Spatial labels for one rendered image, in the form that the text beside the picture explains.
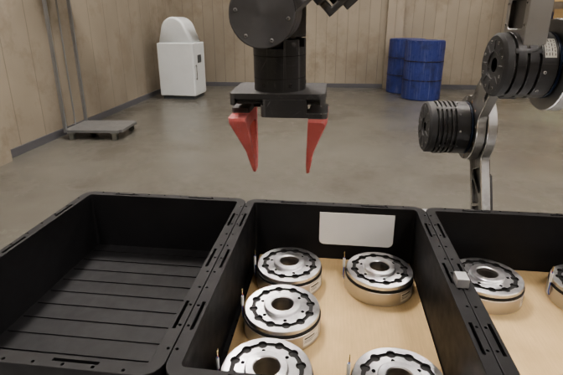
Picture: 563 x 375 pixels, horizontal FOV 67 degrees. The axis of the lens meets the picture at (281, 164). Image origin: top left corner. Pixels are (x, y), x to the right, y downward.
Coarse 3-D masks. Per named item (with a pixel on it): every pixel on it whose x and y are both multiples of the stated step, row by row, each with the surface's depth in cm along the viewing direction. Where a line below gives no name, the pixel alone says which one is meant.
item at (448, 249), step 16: (432, 208) 70; (448, 208) 70; (432, 224) 65; (448, 240) 60; (448, 256) 56; (464, 288) 49; (480, 304) 46; (480, 320) 44; (496, 336) 42; (496, 352) 40; (512, 368) 38
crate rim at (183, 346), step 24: (240, 216) 68; (432, 240) 60; (216, 264) 54; (216, 288) 50; (456, 288) 49; (192, 312) 45; (192, 336) 42; (480, 336) 42; (168, 360) 39; (480, 360) 39
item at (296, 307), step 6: (276, 294) 59; (282, 294) 59; (288, 294) 59; (270, 300) 57; (276, 300) 58; (282, 300) 58; (288, 300) 58; (294, 300) 57; (264, 306) 57; (270, 306) 56; (294, 306) 56; (300, 306) 57; (270, 312) 55; (276, 312) 55; (282, 312) 55; (288, 312) 55; (294, 312) 55
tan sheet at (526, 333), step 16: (528, 272) 70; (544, 272) 70; (528, 288) 66; (544, 288) 66; (528, 304) 62; (544, 304) 62; (496, 320) 59; (512, 320) 59; (528, 320) 59; (544, 320) 59; (560, 320) 59; (512, 336) 56; (528, 336) 56; (544, 336) 56; (560, 336) 56; (512, 352) 53; (528, 352) 53; (544, 352) 53; (560, 352) 53; (528, 368) 51; (544, 368) 51; (560, 368) 51
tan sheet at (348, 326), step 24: (336, 264) 73; (408, 264) 73; (336, 288) 66; (336, 312) 61; (360, 312) 61; (384, 312) 61; (408, 312) 61; (240, 336) 56; (336, 336) 56; (360, 336) 56; (384, 336) 56; (408, 336) 56; (312, 360) 52; (336, 360) 52; (432, 360) 52
